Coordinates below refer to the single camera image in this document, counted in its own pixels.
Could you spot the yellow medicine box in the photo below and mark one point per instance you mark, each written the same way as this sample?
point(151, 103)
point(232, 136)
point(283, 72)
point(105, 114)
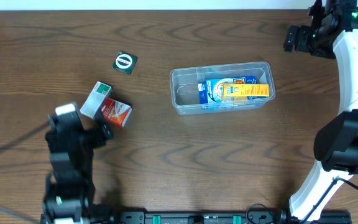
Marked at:
point(244, 90)

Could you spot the red Panadol ActiFast box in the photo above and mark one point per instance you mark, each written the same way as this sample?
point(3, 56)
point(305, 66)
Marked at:
point(116, 112)

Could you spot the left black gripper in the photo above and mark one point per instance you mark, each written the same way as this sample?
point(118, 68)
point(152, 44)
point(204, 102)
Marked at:
point(99, 137)

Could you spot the blue fever patch box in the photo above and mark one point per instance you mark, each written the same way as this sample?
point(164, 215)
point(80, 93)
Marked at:
point(211, 90)

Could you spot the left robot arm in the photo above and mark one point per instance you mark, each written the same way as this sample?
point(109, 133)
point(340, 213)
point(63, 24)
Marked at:
point(69, 188)

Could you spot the clear plastic container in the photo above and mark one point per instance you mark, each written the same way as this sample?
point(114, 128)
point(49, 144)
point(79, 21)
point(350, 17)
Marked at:
point(185, 94)

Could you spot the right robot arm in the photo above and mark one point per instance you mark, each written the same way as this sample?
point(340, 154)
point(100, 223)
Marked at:
point(335, 146)

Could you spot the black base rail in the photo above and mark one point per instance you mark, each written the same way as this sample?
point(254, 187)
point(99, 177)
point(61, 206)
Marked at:
point(257, 216)

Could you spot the dark green square box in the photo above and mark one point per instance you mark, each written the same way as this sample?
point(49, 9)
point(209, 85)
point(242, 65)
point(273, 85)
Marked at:
point(125, 62)

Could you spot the white green Panadol box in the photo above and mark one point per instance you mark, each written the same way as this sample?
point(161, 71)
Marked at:
point(95, 99)

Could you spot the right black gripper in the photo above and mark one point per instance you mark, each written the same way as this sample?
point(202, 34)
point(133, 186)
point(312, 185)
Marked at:
point(295, 38)

